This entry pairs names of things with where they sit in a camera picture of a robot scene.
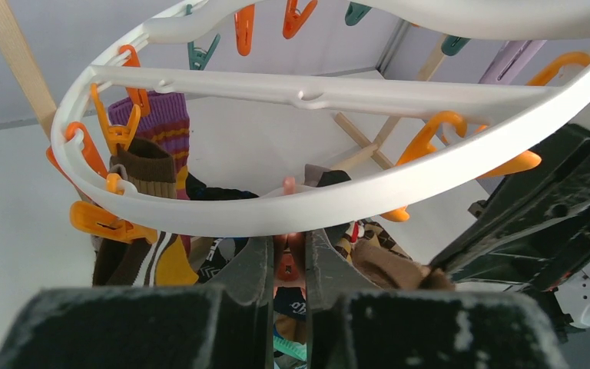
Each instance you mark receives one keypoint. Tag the white round clip hanger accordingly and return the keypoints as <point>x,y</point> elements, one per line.
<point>251,129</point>

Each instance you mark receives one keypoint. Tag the teal clothespin clip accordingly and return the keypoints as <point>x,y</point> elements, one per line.
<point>198,58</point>

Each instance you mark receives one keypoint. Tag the lilac clothespin clip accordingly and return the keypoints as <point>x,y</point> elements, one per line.
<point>509,61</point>

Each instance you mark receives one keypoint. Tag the tan brown sock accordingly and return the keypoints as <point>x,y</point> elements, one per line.
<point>148,167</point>

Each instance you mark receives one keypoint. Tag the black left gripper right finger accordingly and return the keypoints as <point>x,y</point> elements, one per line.
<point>330,281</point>

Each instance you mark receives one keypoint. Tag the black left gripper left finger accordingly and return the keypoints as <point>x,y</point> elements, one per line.
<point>243,333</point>

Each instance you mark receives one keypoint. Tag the pile of mixed socks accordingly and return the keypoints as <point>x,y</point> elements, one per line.
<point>289,302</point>

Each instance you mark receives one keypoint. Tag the wooden clothes rack frame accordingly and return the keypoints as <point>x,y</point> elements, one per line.
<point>65,36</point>

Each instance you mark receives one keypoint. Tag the tan wavy striped sock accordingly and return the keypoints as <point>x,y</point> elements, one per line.
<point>391,271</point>

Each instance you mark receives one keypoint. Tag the mustard yellow brown sock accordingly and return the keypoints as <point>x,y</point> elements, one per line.
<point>142,264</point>

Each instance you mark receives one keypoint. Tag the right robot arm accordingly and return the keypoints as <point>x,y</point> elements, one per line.
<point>568,304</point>

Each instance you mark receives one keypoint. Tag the purple striped sock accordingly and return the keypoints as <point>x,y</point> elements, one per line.
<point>168,125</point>

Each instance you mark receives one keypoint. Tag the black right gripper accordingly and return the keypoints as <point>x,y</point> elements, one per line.
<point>533,232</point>

